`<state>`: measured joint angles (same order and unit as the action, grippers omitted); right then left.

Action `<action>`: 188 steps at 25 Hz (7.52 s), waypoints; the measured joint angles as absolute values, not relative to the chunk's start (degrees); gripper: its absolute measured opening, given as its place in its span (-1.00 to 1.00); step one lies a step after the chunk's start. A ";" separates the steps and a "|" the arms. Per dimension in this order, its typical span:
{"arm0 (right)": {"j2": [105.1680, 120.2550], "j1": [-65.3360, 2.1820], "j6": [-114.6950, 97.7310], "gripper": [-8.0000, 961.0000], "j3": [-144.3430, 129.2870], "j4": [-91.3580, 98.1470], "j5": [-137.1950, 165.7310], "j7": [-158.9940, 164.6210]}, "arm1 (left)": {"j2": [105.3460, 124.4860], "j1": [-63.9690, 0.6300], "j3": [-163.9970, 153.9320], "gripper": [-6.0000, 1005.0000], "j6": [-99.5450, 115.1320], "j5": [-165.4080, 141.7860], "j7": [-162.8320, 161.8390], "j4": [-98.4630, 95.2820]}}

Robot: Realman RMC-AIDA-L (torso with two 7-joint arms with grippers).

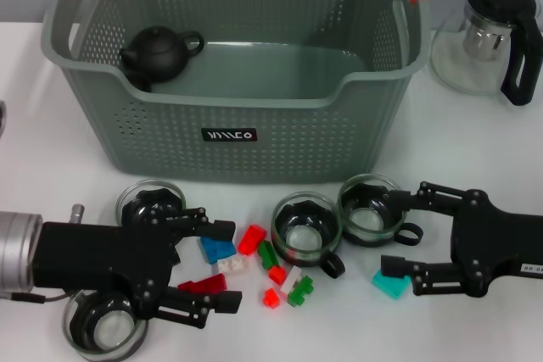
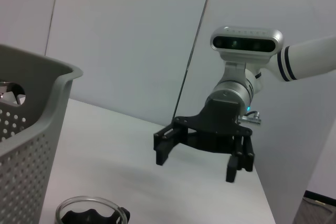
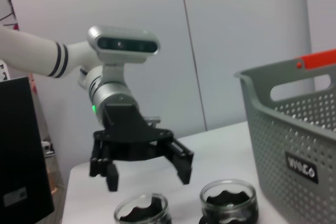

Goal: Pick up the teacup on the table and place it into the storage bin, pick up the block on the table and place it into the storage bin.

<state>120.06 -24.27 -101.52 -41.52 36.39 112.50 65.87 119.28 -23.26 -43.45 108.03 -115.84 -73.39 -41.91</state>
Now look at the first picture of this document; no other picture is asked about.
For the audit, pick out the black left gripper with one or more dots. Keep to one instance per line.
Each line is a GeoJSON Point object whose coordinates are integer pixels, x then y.
{"type": "Point", "coordinates": [93, 256]}

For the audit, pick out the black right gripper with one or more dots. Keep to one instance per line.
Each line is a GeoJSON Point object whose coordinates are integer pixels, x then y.
{"type": "Point", "coordinates": [496, 247]}

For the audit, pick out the dark red long brick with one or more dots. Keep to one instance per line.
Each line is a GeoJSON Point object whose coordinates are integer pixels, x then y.
{"type": "Point", "coordinates": [208, 283]}

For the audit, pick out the glass teacup black base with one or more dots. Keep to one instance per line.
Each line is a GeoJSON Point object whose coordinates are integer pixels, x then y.
{"type": "Point", "coordinates": [144, 203]}
{"type": "Point", "coordinates": [110, 332]}
{"type": "Point", "coordinates": [303, 239]}
{"type": "Point", "coordinates": [367, 218]}

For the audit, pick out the grey perforated storage bin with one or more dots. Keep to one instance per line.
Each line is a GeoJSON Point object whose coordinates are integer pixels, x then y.
{"type": "Point", "coordinates": [297, 146]}

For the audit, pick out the blue building brick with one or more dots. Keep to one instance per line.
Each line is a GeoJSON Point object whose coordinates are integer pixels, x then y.
{"type": "Point", "coordinates": [216, 249]}

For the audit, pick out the white square building brick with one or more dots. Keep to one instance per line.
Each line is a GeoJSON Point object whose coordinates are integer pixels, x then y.
{"type": "Point", "coordinates": [233, 265]}

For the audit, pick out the bright red building brick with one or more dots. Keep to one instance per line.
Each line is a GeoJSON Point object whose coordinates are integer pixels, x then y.
{"type": "Point", "coordinates": [251, 240]}

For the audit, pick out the dark green building brick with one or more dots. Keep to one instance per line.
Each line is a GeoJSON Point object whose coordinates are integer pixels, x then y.
{"type": "Point", "coordinates": [267, 255]}

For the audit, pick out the teal flat plate brick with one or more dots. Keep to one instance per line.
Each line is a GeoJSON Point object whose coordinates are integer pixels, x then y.
{"type": "Point", "coordinates": [390, 287]}

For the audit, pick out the small red building brick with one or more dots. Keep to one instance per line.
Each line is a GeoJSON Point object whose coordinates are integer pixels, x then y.
{"type": "Point", "coordinates": [278, 275]}
{"type": "Point", "coordinates": [271, 297]}

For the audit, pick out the white long building brick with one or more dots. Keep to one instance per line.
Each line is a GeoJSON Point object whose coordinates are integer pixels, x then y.
{"type": "Point", "coordinates": [292, 277]}

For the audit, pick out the green car-shaped brick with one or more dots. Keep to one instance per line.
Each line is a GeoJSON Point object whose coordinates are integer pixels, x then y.
{"type": "Point", "coordinates": [300, 292]}

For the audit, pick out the glass teapot black lid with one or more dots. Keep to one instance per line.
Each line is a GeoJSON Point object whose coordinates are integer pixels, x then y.
{"type": "Point", "coordinates": [519, 61]}

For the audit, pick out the black clay teapot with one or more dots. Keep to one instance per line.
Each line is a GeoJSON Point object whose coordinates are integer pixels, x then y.
{"type": "Point", "coordinates": [159, 54]}

